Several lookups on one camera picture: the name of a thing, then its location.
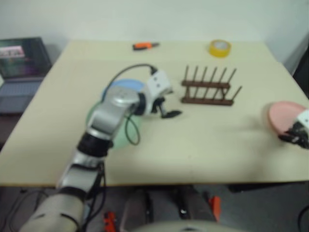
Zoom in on small red black tool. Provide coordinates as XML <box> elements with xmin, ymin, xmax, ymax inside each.
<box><xmin>103</xmin><ymin>211</ymin><xmax>117</xmax><ymax>232</ymax></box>

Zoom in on yellow tape roll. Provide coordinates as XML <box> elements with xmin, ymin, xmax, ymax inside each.
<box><xmin>208</xmin><ymin>39</ymin><xmax>232</xmax><ymax>59</ymax></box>

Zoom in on orange red clamp tool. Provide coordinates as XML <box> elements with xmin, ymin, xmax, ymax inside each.
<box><xmin>208</xmin><ymin>195</ymin><xmax>222</xmax><ymax>222</ymax></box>

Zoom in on thin black floor cable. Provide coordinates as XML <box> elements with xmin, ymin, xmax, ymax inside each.
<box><xmin>8</xmin><ymin>188</ymin><xmax>53</xmax><ymax>219</ymax></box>

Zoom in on orange utility knife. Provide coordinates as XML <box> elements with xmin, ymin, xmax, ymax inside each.
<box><xmin>132</xmin><ymin>42</ymin><xmax>161</xmax><ymax>51</ymax></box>

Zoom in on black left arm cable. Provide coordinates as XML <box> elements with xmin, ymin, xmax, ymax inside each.
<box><xmin>100</xmin><ymin>63</ymin><xmax>158</xmax><ymax>146</ymax></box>

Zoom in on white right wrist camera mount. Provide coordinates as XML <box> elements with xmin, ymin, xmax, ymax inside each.
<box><xmin>296</xmin><ymin>110</ymin><xmax>309</xmax><ymax>131</ymax></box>

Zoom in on brown wooden dish rack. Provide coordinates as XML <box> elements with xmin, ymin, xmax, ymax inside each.
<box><xmin>180</xmin><ymin>65</ymin><xmax>243</xmax><ymax>107</ymax></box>

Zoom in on green plate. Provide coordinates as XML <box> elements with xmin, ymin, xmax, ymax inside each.
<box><xmin>86</xmin><ymin>99</ymin><xmax>143</xmax><ymax>151</ymax></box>

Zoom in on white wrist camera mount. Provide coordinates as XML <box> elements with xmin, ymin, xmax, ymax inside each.
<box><xmin>296</xmin><ymin>110</ymin><xmax>309</xmax><ymax>131</ymax></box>
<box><xmin>145</xmin><ymin>70</ymin><xmax>175</xmax><ymax>114</ymax></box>

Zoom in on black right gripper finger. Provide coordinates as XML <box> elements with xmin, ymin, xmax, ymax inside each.
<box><xmin>278</xmin><ymin>133</ymin><xmax>296</xmax><ymax>144</ymax></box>
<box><xmin>285</xmin><ymin>122</ymin><xmax>299</xmax><ymax>134</ymax></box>

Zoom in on pink plate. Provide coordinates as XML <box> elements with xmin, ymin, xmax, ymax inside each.
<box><xmin>267</xmin><ymin>101</ymin><xmax>309</xmax><ymax>137</ymax></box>

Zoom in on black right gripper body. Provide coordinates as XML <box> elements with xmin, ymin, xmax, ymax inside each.
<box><xmin>291</xmin><ymin>122</ymin><xmax>309</xmax><ymax>149</ymax></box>

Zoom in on beige robot torso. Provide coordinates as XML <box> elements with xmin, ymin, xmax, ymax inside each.
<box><xmin>134</xmin><ymin>220</ymin><xmax>234</xmax><ymax>232</ymax></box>

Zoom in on grey open laptop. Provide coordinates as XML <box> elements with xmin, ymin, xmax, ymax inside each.
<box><xmin>0</xmin><ymin>37</ymin><xmax>53</xmax><ymax>115</ymax></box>

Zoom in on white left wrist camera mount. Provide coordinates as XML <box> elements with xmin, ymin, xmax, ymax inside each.
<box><xmin>145</xmin><ymin>70</ymin><xmax>175</xmax><ymax>114</ymax></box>

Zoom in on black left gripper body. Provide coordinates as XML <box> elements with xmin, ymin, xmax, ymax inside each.
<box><xmin>151</xmin><ymin>93</ymin><xmax>175</xmax><ymax>117</ymax></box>

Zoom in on blue plate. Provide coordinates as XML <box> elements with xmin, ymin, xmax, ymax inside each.
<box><xmin>100</xmin><ymin>79</ymin><xmax>148</xmax><ymax>102</ymax></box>

